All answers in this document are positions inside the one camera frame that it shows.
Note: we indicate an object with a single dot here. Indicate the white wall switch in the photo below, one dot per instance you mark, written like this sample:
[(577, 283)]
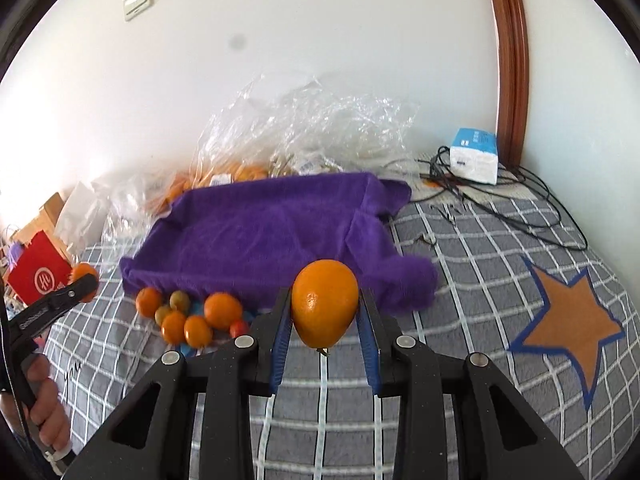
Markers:
[(132, 8)]

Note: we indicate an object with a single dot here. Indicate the blue plastic sheet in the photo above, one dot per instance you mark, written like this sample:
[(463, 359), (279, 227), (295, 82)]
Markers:
[(219, 337)]

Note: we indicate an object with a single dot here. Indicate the red paper bag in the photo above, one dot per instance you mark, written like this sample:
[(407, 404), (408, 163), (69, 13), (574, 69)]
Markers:
[(40, 269)]

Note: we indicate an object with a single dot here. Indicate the clear plastic bag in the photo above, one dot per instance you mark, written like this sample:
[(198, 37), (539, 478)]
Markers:
[(298, 127)]

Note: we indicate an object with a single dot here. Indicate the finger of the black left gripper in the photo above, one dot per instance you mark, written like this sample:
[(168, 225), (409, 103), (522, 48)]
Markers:
[(33, 320)]

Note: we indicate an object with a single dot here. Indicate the person's left hand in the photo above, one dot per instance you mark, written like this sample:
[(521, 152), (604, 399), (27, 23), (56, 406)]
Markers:
[(48, 413)]

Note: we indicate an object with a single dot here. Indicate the brown wooden door frame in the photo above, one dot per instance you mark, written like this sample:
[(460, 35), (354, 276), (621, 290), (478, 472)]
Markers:
[(513, 79)]

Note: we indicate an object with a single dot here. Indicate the white plastic bag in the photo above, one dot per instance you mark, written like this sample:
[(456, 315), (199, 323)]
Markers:
[(81, 221)]

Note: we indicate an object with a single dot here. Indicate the cardboard box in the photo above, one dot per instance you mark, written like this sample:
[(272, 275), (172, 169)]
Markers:
[(45, 220)]

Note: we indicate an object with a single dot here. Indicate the orange mandarin front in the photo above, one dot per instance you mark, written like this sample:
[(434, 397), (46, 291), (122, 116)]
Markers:
[(197, 333)]

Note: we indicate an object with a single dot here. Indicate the purple towel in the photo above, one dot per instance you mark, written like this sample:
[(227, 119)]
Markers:
[(252, 238)]

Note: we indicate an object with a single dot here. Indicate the bag of oranges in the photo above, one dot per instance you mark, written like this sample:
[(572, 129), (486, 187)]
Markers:
[(225, 173)]

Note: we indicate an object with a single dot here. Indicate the small red tomato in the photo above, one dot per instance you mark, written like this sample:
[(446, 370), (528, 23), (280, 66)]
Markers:
[(238, 328)]

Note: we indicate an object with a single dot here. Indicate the oval orange kumquat fruit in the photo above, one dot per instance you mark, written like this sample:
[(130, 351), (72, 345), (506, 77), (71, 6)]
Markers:
[(324, 301)]

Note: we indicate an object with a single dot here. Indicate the blue white tissue pack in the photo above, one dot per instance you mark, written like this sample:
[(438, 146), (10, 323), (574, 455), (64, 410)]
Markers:
[(473, 155)]

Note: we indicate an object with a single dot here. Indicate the greenish small fruit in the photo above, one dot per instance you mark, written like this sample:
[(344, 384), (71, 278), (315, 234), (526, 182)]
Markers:
[(180, 301), (161, 314)]

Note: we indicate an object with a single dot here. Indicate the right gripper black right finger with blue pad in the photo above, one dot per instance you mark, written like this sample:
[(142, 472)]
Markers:
[(499, 435)]

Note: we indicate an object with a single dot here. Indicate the orange mandarin round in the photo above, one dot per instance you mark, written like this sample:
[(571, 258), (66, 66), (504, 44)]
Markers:
[(221, 310)]

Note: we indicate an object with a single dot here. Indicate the grey checked star bedsheet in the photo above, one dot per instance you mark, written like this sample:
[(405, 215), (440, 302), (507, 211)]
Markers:
[(325, 423)]

